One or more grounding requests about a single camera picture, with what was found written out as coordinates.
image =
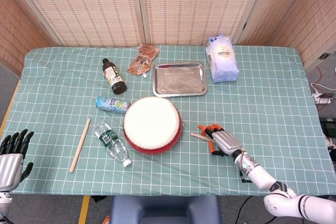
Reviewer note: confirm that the right orange-tipped robot hand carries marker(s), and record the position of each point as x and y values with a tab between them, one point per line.
227	142

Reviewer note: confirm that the clear plastic water bottle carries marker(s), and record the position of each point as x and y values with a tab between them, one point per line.
110	140

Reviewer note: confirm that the black box device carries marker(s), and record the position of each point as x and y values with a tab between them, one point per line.
328	128

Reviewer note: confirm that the white and blue bag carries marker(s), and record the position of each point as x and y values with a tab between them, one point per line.
223	58

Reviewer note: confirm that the bamboo folding screen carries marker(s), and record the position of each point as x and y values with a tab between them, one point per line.
92	6

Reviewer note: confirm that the stainless steel tray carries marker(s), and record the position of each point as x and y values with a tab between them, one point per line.
179	79

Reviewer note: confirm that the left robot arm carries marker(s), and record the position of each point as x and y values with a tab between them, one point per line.
4	203

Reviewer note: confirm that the dark sauce bottle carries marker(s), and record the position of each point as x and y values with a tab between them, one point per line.
114	77

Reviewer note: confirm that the wooden drumstick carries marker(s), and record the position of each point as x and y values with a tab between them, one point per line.
199	136
80	145

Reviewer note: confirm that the light blue beverage can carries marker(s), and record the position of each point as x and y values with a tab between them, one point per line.
111	104

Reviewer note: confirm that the brown sauce pouch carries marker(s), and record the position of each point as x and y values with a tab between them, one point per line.
143	60

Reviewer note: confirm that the blue robot base seat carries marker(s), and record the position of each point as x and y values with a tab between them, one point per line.
165	211

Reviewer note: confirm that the green checked tablecloth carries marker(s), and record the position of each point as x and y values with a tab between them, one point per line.
275	108

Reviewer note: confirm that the white power strip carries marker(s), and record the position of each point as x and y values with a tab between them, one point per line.
323	100

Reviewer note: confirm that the red and white drum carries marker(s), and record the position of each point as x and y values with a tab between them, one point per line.
151	124

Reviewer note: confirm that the left black-fingered robot hand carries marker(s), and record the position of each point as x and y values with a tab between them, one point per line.
9	169

